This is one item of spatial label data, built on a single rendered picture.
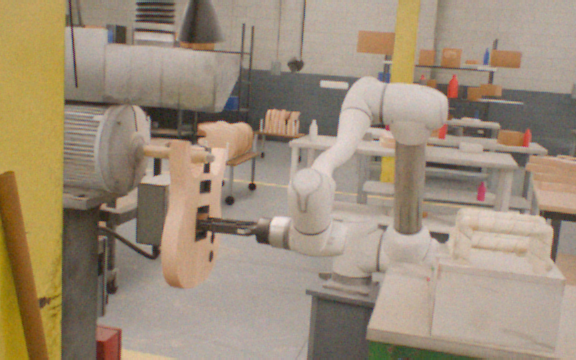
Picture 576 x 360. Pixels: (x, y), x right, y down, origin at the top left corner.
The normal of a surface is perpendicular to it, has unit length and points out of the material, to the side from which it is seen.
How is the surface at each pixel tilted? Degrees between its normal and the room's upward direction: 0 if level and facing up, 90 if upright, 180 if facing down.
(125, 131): 85
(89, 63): 90
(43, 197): 90
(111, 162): 96
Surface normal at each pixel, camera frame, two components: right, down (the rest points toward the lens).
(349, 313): -0.36, 0.14
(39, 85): 0.97, 0.11
